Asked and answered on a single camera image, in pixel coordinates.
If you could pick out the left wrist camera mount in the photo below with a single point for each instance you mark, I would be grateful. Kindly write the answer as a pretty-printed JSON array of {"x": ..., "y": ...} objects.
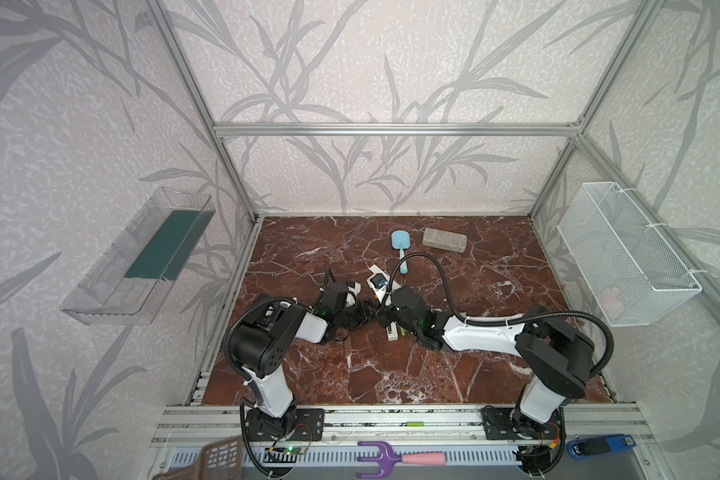
[{"x": 354, "y": 289}]

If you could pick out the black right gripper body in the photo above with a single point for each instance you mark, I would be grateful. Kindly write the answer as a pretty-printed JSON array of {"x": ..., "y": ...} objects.
[{"x": 387, "y": 314}]

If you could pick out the brown plastic basket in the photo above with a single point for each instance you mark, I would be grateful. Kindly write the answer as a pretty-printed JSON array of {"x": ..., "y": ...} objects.
[{"x": 220, "y": 460}]

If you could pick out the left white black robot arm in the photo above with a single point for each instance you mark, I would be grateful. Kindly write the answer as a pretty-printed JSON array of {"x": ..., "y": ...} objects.
[{"x": 256, "y": 345}]

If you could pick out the white wire mesh basket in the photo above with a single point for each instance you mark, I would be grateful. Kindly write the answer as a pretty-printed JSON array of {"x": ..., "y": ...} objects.
[{"x": 634, "y": 274}]

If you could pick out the purple pink garden fork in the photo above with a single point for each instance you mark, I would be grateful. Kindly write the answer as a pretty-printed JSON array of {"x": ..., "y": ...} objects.
[{"x": 386, "y": 459}]

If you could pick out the blue black device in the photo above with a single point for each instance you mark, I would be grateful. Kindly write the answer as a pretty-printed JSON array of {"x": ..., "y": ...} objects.
[{"x": 584, "y": 448}]

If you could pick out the white remote control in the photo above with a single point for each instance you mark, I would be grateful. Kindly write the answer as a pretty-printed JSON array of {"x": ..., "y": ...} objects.
[{"x": 392, "y": 332}]

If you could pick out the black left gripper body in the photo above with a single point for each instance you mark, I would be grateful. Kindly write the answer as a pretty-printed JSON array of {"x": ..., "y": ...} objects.
[{"x": 357, "y": 309}]

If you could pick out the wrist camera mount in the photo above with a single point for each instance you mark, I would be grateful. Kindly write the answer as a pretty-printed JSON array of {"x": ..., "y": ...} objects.
[
  {"x": 378, "y": 282},
  {"x": 354, "y": 289}
]

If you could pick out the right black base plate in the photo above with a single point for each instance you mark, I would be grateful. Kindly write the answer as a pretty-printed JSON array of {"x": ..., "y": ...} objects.
[{"x": 503, "y": 423}]

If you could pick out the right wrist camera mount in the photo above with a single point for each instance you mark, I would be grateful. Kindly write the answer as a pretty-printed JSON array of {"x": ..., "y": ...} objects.
[{"x": 378, "y": 282}]

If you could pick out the light blue small spatula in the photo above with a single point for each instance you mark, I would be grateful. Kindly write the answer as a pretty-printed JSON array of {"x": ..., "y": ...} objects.
[{"x": 401, "y": 241}]

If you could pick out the clear wall shelf green mat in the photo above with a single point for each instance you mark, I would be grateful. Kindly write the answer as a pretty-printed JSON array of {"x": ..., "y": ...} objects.
[{"x": 131, "y": 281}]

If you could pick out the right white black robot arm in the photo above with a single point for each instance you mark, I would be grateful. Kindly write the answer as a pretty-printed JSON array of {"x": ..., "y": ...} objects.
[{"x": 558, "y": 354}]

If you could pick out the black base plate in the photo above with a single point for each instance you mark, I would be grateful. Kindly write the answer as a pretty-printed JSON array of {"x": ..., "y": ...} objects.
[
  {"x": 503, "y": 423},
  {"x": 299, "y": 424}
]

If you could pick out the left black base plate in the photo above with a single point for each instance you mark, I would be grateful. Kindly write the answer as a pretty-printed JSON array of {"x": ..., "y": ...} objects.
[{"x": 299, "y": 424}]

